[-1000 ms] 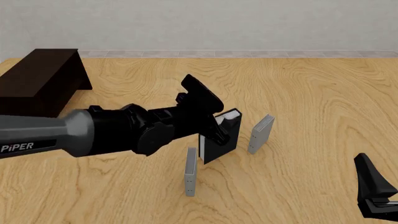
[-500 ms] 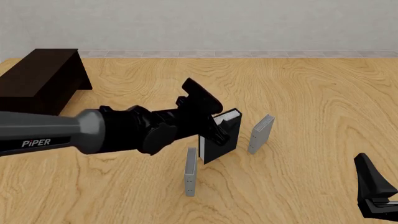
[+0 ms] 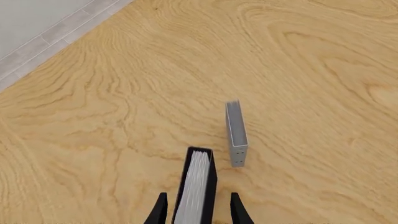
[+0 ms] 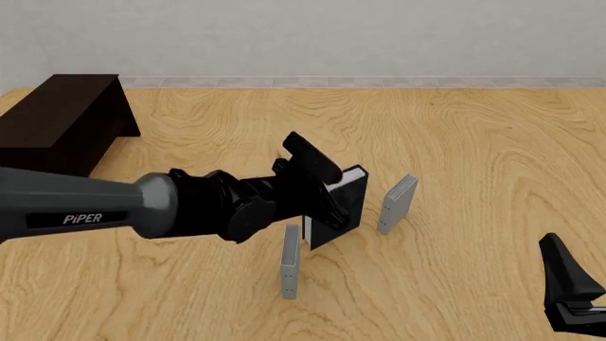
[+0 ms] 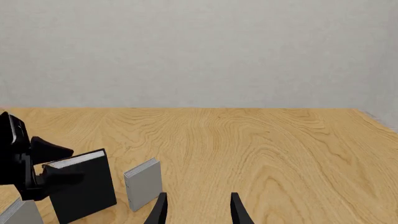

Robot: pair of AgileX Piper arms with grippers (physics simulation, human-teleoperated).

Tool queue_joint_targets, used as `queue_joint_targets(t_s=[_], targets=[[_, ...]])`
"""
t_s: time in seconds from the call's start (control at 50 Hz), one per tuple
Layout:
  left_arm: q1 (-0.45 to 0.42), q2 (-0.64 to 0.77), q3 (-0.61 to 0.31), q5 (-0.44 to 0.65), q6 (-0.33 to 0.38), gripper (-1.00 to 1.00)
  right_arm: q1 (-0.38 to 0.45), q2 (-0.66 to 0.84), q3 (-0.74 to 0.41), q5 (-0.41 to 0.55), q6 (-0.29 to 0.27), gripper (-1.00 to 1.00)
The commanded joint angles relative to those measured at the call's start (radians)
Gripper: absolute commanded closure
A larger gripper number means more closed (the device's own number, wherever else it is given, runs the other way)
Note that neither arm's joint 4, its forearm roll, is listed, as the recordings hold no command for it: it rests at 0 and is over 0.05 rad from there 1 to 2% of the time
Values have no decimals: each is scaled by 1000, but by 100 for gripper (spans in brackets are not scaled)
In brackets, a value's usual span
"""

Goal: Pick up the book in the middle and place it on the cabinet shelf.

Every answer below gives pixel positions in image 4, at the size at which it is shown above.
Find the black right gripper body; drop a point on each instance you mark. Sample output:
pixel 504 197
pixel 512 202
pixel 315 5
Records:
pixel 575 319

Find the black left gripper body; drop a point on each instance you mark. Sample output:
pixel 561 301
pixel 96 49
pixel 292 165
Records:
pixel 326 207

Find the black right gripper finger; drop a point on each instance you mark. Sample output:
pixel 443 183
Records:
pixel 563 273

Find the black book with white pages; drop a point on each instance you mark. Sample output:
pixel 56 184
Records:
pixel 352 202

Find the silver-grey and black left arm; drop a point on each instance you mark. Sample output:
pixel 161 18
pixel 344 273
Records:
pixel 94 199

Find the grey book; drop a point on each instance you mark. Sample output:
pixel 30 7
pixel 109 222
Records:
pixel 397 206
pixel 290 270

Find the dark brown wooden cabinet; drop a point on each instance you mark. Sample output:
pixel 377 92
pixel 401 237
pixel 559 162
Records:
pixel 61 117

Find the black plate on short stalk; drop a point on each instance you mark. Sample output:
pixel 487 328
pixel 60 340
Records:
pixel 312 156

